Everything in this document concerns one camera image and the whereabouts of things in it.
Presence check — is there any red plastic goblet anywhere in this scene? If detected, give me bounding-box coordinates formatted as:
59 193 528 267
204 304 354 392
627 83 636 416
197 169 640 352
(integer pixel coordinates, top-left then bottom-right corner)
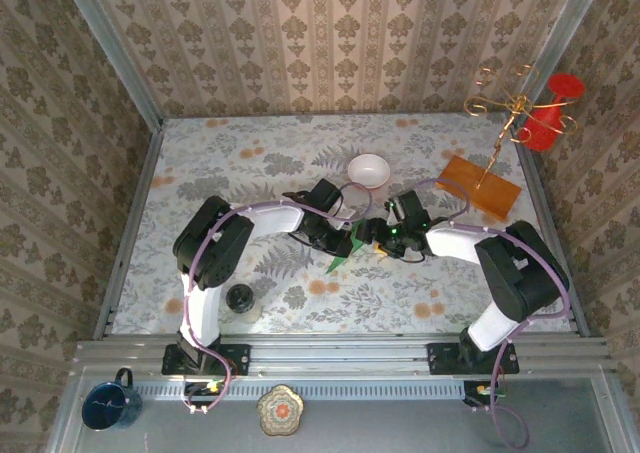
518 73 587 153

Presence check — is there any green paper sheet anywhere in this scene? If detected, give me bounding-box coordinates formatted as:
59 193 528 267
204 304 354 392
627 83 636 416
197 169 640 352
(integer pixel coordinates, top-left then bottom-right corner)
324 220 369 275

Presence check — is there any aluminium front frame rail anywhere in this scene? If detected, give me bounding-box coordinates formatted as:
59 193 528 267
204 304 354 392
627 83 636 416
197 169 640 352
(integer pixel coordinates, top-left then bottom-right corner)
73 333 615 380

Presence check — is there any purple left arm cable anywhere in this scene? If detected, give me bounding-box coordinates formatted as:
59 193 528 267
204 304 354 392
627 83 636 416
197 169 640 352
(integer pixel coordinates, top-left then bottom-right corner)
179 181 375 417

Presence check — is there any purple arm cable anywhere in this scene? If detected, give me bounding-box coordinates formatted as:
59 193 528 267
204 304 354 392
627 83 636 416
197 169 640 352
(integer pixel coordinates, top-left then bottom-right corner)
409 177 573 448
179 181 375 417

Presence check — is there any gold wire stand wooden base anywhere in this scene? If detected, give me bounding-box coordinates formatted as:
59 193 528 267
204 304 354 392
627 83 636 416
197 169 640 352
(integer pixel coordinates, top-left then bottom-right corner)
433 64 579 221

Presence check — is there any floral table cover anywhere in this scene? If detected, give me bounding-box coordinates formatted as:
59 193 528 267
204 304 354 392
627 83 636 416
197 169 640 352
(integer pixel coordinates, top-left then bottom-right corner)
110 114 574 335

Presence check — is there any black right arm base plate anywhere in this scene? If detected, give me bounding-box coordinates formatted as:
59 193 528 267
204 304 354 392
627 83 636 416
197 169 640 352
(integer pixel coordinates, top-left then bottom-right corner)
426 341 520 376

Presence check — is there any small controller circuit board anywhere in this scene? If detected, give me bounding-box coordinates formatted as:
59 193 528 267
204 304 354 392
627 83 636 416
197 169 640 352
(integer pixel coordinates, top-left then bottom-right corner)
463 380 507 405
182 380 226 404

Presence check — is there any white bowl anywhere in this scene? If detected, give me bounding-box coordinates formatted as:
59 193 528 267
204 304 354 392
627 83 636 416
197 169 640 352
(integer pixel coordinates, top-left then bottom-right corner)
347 153 392 191

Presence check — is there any aluminium side rail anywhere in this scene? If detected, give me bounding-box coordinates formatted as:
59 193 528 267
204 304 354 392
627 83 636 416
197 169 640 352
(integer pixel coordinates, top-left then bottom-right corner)
93 122 165 339
514 115 592 338

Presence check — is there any grey metal shelf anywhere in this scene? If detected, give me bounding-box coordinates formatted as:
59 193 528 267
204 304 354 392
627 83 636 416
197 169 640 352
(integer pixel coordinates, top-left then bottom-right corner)
47 365 639 453

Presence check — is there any aluminium frame post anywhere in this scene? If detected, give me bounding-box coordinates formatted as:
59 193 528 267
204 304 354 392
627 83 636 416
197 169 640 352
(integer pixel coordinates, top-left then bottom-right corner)
519 0 611 124
57 0 165 132

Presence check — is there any grey slotted cable duct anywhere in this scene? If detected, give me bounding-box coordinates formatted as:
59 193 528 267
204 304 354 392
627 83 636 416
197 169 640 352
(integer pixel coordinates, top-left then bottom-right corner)
130 380 471 402

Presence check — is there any patterned flower-shaped dish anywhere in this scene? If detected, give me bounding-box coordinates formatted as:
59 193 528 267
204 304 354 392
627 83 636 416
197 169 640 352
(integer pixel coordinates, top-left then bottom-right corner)
256 383 305 437

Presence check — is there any black-lidded cream jar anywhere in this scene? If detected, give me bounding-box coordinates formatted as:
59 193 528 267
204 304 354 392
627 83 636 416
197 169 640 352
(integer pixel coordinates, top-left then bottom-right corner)
224 282 263 323

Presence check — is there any dark blue mug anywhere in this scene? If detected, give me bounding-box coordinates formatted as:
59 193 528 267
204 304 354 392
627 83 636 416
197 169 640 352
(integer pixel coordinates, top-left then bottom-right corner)
81 367 144 432

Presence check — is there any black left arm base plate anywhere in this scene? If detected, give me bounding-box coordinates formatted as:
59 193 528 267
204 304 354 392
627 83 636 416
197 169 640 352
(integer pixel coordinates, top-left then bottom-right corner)
161 343 251 376

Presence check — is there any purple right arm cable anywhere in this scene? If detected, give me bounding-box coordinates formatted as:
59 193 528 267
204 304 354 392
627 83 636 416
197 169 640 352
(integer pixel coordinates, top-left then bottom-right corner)
409 177 573 448

